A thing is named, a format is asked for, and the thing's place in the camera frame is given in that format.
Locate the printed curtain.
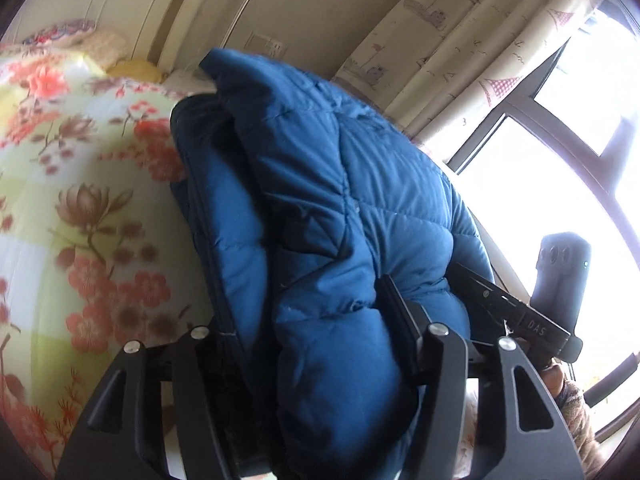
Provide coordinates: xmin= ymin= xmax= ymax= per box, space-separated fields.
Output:
xmin=330 ymin=0 xmax=601 ymax=146

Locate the white bed headboard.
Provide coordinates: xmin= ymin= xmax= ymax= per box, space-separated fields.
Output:
xmin=65 ymin=0 xmax=226 ymax=76

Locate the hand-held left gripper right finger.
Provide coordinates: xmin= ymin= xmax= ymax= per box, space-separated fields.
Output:
xmin=376 ymin=274 xmax=586 ymax=480

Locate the yellow pillow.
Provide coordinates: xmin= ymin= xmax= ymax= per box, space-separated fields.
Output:
xmin=107 ymin=58 xmax=166 ymax=83

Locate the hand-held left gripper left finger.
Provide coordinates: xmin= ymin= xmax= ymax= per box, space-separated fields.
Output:
xmin=56 ymin=317 xmax=247 ymax=480

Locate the brown framed window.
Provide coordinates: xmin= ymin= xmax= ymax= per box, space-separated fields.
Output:
xmin=445 ymin=0 xmax=640 ymax=441

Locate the wall socket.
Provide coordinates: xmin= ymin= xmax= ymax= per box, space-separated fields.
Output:
xmin=248 ymin=31 xmax=289 ymax=60

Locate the blue puffer jacket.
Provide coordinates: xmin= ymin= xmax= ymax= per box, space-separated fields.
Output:
xmin=170 ymin=48 xmax=496 ymax=480

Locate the floral quilt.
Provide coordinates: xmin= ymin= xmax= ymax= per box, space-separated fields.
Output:
xmin=0 ymin=42 xmax=221 ymax=480

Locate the purple patterned pillow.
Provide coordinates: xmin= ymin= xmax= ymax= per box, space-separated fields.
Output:
xmin=20 ymin=19 xmax=98 ymax=46

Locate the person's right forearm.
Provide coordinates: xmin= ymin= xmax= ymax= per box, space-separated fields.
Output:
xmin=552 ymin=377 xmax=598 ymax=461

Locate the person's right hand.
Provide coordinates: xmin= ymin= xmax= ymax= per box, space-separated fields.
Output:
xmin=539 ymin=363 xmax=568 ymax=396

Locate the beige pillow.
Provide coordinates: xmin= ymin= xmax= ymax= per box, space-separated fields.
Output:
xmin=82 ymin=29 xmax=132 ymax=71

